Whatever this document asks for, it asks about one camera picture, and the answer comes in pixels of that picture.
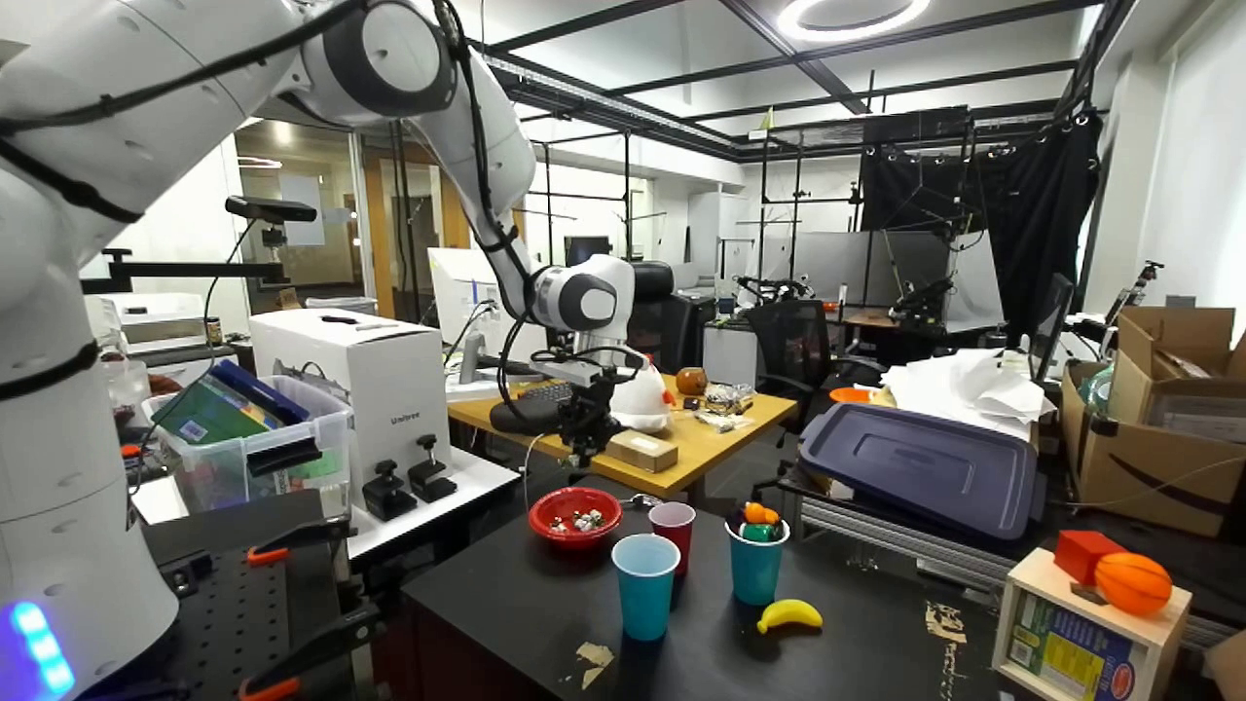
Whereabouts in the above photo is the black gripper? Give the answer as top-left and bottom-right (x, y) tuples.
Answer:
(559, 375), (622, 471)

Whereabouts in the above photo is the red bowl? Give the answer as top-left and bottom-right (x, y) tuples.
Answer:
(527, 481), (626, 555)

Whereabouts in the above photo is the wrapped candy pile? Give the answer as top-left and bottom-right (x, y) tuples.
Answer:
(549, 501), (616, 538)

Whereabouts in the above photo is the red plastic cup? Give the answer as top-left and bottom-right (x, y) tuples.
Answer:
(642, 498), (703, 581)

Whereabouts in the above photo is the light blue plastic cup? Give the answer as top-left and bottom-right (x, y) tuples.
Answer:
(607, 531), (684, 648)

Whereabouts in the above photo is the teal cup with toys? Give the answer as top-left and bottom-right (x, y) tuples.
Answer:
(719, 514), (796, 615)

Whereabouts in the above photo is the small wooden block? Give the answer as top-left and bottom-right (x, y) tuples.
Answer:
(607, 427), (683, 475)

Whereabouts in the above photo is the white plastic bag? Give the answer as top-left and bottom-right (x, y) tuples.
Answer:
(607, 361), (679, 435)

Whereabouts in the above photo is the black flat pad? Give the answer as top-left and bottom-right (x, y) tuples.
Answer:
(486, 384), (577, 441)

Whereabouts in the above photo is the yellow wooden table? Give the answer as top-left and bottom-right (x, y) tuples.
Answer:
(444, 380), (804, 501)

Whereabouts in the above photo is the black office chair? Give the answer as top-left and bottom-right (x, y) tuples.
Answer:
(626, 258), (697, 380)

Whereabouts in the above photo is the glass jar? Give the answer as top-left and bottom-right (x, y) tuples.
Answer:
(692, 380), (757, 432)

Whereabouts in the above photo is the white side table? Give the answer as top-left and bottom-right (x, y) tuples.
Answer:
(128, 445), (522, 562)

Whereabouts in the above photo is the black joystick device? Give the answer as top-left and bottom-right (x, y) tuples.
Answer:
(407, 432), (460, 506)
(359, 458), (422, 520)

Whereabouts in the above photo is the white monitor back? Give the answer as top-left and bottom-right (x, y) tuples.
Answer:
(426, 244), (522, 380)

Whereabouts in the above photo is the small dark computer monitor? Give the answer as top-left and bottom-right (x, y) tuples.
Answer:
(560, 232), (616, 272)

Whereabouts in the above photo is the white cardboard box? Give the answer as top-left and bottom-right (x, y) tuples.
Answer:
(244, 302), (457, 501)

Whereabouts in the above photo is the torn beige tape patch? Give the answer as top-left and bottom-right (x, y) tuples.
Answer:
(568, 640), (621, 693)

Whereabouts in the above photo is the black mesh chair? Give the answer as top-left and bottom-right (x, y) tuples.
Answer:
(743, 275), (835, 394)

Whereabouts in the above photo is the yellow toy banana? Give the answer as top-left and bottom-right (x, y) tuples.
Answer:
(752, 597), (830, 640)

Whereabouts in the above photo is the blue book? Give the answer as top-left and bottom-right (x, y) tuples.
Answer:
(208, 358), (313, 427)

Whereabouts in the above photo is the blue bin lid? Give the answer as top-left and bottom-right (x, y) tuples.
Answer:
(796, 402), (1048, 546)

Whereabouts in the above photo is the clear plastic storage bin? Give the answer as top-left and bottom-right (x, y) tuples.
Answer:
(151, 375), (359, 519)

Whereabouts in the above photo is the green book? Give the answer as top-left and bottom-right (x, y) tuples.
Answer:
(151, 375), (269, 446)

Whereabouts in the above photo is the white crumpled sheet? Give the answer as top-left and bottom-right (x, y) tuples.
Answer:
(879, 348), (1050, 441)

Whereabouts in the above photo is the black perforated board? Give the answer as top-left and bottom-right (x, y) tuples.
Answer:
(139, 498), (395, 701)

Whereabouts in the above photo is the white desktop appliance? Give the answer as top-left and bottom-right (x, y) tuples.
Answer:
(89, 288), (251, 354)

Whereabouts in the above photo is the red toy block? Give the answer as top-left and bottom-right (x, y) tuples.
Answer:
(1050, 525), (1130, 590)

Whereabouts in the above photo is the black curtain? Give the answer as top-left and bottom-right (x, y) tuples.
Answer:
(856, 110), (1105, 342)

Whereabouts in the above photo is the wooden toy box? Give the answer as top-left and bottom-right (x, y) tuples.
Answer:
(988, 546), (1197, 701)

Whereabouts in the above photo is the large open cardboard box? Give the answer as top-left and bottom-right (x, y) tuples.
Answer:
(1056, 302), (1246, 542)

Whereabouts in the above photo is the black camera on stand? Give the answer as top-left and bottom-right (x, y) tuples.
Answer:
(74, 192), (324, 348)

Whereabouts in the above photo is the ring ceiling light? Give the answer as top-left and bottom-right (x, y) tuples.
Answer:
(773, 0), (935, 50)

